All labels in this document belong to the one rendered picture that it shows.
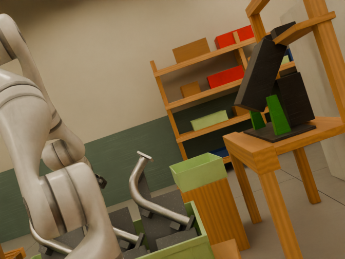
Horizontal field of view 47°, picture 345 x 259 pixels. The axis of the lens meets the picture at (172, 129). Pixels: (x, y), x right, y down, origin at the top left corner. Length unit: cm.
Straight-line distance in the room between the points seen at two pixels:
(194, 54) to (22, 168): 622
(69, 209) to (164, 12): 693
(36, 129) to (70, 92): 680
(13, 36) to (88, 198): 42
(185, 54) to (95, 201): 624
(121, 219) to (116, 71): 609
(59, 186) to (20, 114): 16
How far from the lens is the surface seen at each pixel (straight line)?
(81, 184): 58
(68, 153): 100
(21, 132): 66
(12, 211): 804
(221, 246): 143
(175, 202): 132
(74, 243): 138
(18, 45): 88
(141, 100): 724
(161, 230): 132
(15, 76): 76
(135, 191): 130
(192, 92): 669
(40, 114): 69
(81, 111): 741
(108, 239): 59
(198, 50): 676
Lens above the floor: 129
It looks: 3 degrees down
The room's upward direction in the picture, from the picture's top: 19 degrees counter-clockwise
